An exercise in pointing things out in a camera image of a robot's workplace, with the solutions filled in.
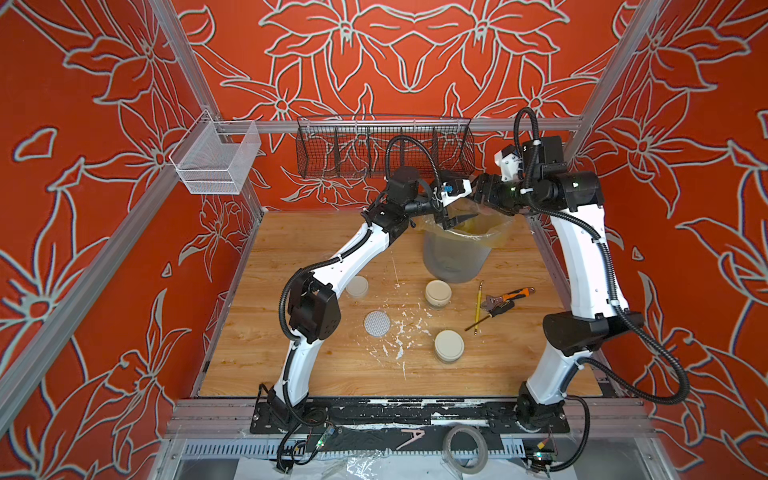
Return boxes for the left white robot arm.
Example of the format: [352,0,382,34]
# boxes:
[267,167,473,429]

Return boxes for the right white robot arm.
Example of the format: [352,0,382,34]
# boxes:
[471,107,642,432]

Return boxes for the translucent ribbed trash bin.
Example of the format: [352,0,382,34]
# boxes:
[423,232,492,284]

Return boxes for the orange black utility pliers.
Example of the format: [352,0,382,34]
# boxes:
[481,287,535,311]

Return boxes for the yellow pencil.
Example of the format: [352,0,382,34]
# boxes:
[471,280,484,335]

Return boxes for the glass jar beige lid front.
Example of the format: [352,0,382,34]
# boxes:
[434,329,465,364]

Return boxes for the clear tape roll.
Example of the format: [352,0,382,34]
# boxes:
[442,425,489,479]

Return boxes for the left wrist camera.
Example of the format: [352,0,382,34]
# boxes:
[438,178,472,207]

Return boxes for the black wire wall basket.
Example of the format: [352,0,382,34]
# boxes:
[295,114,476,180]

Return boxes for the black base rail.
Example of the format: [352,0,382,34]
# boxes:
[248,395,571,436]

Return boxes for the clear plastic wall basket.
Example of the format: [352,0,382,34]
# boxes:
[169,109,262,195]

